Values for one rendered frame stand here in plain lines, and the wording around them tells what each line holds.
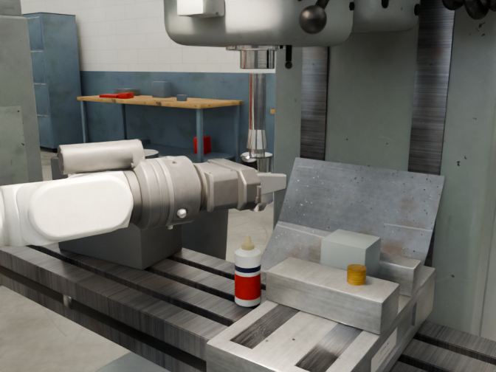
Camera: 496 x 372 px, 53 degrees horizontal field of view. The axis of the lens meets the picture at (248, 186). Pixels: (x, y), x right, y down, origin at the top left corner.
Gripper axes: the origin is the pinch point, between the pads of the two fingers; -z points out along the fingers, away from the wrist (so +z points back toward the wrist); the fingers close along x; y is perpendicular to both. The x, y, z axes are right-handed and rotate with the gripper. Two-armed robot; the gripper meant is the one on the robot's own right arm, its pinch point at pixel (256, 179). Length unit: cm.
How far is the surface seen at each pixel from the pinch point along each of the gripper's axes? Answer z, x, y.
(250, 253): 0.5, 0.7, 11.3
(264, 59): 0.4, -2.4, -16.7
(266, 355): 11.9, -20.9, 12.9
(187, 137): -236, 543, 76
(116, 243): 13.0, 27.0, 15.8
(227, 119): -261, 479, 47
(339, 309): 1.3, -19.8, 11.1
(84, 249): 17.1, 34.4, 18.5
